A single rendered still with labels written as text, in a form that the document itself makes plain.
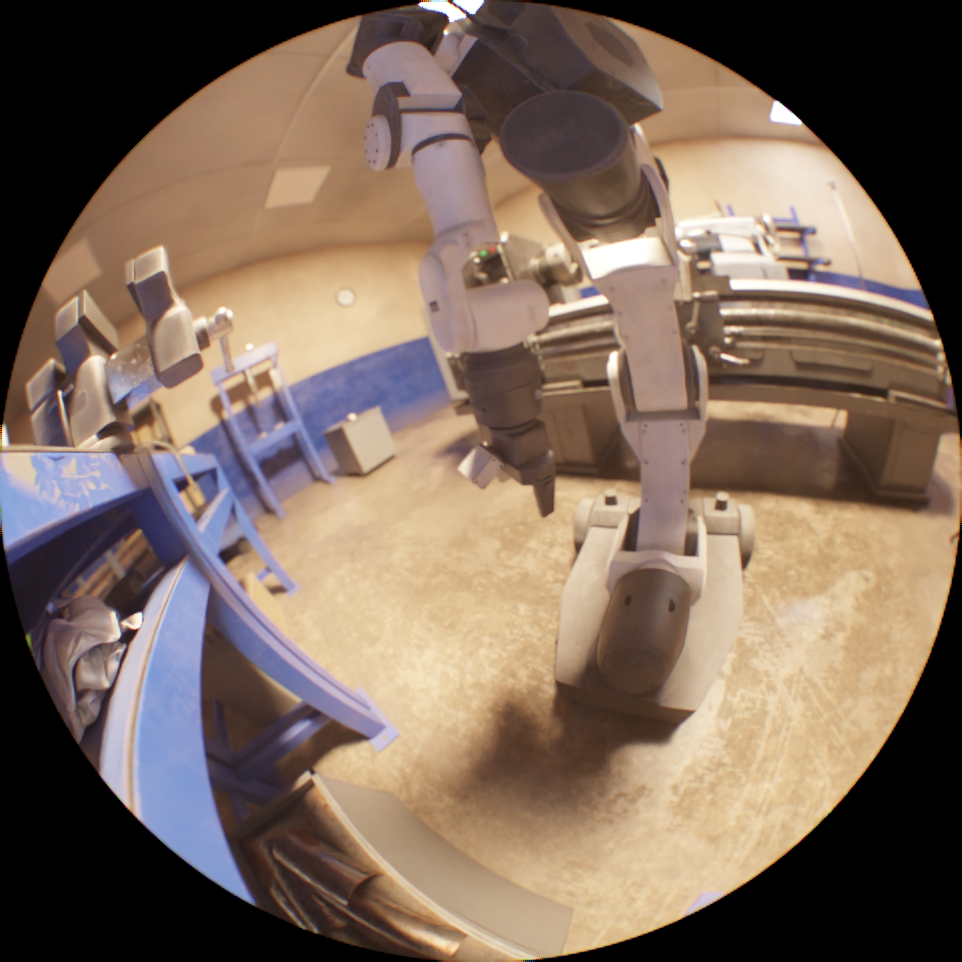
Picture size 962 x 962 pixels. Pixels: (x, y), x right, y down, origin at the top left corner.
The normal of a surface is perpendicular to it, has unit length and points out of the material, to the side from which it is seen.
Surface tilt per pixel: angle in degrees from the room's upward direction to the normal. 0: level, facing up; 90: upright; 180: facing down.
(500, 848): 0
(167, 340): 90
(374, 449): 90
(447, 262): 102
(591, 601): 0
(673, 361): 94
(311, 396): 90
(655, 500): 62
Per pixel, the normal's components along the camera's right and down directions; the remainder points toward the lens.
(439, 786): -0.31, -0.85
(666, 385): -0.51, 0.58
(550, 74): -0.64, 0.77
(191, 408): 0.72, 0.07
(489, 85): -0.78, 0.60
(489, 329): 0.47, 0.44
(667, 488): -0.62, 0.06
